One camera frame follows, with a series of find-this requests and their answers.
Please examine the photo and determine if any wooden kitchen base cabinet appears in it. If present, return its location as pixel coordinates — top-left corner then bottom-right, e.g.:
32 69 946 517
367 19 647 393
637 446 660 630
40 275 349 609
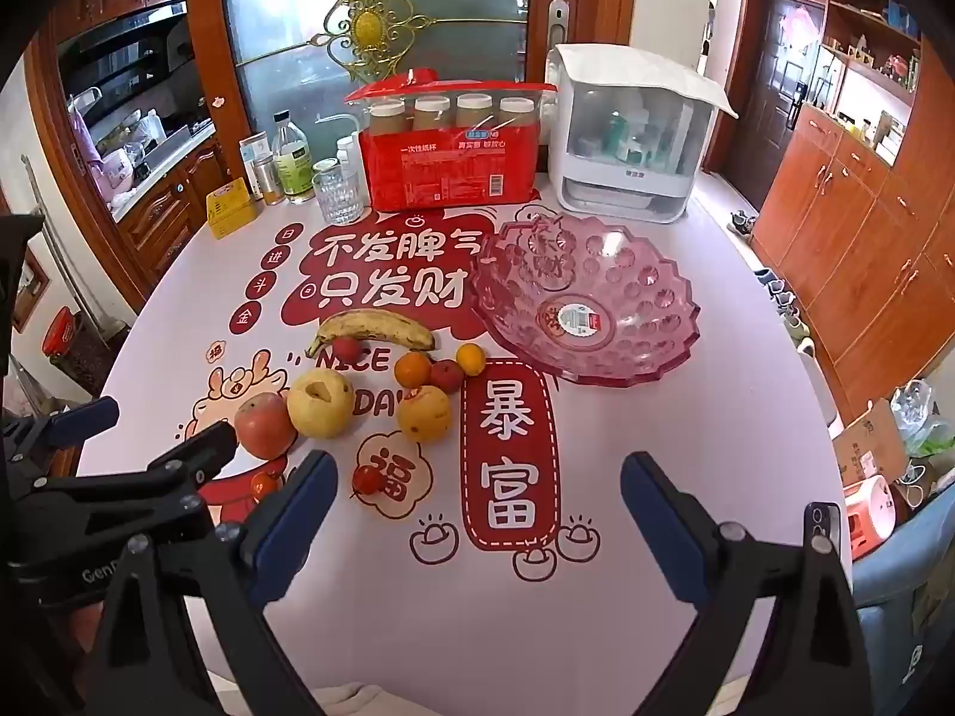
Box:
112 140 229 280

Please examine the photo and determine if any ribbed drinking glass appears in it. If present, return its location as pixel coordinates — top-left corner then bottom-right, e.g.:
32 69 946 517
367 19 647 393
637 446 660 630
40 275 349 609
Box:
313 162 364 226

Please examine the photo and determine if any dark wooden entrance door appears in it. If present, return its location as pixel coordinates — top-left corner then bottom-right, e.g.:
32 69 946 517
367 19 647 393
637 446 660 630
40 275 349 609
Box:
735 0 826 211

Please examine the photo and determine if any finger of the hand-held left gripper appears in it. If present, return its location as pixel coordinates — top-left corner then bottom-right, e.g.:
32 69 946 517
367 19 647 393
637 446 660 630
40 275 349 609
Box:
0 397 121 479
15 419 238 530

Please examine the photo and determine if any yellow box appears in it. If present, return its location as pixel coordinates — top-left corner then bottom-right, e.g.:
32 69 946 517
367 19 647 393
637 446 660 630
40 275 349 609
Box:
207 179 259 240

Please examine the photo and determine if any white cloth cover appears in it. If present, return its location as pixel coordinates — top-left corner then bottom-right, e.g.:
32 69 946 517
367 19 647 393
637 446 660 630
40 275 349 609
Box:
552 43 740 121

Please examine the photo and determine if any white carton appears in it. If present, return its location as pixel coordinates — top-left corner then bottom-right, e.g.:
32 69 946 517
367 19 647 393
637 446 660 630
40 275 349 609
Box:
240 132 271 199

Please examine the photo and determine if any spotted yellow banana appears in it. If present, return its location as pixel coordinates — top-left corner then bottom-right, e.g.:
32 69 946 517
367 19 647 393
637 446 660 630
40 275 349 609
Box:
304 308 438 359

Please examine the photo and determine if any small metal can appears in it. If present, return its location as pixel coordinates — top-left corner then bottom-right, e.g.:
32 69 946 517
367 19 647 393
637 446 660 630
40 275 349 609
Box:
254 155 285 206

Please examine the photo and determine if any black range hood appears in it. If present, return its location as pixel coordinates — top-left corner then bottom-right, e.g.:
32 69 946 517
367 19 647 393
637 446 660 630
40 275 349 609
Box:
56 4 189 87

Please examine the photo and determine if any green-label clear bottle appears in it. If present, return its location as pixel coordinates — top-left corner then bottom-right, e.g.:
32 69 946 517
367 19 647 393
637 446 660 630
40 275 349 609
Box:
272 110 316 205

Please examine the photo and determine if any tall wooden storage cabinet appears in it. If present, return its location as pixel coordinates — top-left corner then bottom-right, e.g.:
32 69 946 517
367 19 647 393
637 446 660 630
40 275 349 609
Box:
750 0 955 408

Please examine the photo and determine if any clear plastic bag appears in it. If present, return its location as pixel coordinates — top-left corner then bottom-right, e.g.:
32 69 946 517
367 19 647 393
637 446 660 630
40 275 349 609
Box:
891 379 955 458

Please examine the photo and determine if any yellow apple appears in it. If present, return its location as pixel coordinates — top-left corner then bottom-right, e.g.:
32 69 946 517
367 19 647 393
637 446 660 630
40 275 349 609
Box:
287 371 357 440

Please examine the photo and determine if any row of slippers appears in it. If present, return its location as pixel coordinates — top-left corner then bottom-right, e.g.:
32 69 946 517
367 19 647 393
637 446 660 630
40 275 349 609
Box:
753 267 816 355

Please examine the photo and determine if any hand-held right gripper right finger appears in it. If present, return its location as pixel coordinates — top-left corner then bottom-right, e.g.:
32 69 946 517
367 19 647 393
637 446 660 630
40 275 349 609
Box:
621 452 874 716

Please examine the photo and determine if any red paper cup packet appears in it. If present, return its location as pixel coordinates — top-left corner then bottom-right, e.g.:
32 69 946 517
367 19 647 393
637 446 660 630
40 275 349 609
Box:
360 119 543 214

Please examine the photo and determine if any blue chair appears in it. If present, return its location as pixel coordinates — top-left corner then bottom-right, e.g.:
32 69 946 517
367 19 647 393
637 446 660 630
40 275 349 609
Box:
851 490 955 716

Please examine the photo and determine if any round orange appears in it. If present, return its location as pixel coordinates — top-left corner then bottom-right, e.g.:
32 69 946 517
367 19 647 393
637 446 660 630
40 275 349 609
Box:
393 350 434 390

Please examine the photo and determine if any pink plastic stool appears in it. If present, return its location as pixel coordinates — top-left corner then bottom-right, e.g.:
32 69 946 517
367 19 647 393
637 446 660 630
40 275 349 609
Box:
843 473 913 562

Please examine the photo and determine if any gold door ornament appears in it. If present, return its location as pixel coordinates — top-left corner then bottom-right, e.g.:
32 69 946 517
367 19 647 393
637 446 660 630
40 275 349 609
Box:
306 0 438 77

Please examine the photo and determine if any white countertop sterilizer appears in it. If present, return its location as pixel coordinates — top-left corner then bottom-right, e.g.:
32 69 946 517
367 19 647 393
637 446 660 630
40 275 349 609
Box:
547 45 717 223

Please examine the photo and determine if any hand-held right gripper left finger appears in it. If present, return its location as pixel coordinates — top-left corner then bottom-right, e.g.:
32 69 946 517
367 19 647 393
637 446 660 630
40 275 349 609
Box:
82 449 339 716

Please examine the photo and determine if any cardboard box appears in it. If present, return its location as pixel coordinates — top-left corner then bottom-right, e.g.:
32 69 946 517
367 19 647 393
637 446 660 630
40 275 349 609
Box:
831 399 911 489

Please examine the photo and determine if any red apple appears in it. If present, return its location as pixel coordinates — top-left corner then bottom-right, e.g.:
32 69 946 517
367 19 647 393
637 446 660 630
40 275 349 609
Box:
235 391 297 459

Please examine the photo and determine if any large orange with red sticker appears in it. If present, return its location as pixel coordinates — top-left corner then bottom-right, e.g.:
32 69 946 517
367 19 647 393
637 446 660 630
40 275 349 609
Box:
397 385 453 445

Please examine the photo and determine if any white pill bottle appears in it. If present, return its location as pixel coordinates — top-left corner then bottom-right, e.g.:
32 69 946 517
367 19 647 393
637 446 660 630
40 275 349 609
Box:
335 135 366 191

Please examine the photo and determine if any pink plastic bowl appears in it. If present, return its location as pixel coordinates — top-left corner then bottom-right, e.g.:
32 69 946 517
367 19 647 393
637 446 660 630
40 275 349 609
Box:
470 215 703 389

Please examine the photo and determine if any red and white printed tablecloth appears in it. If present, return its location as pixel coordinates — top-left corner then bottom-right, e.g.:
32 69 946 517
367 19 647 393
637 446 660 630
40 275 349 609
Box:
78 164 857 716

